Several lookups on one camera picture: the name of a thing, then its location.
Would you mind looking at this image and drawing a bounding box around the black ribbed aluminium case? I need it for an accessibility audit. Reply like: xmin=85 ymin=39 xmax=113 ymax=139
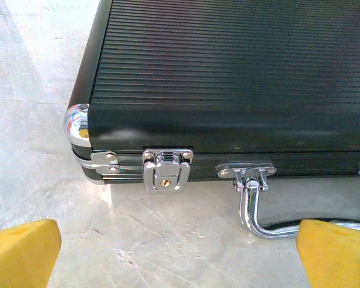
xmin=62 ymin=0 xmax=360 ymax=239

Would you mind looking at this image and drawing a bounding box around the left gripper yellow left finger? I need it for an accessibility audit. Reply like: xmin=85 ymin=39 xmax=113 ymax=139
xmin=0 ymin=218 xmax=62 ymax=288

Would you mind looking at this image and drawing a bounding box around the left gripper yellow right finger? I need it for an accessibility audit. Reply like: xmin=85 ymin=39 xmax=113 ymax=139
xmin=296 ymin=219 xmax=360 ymax=288

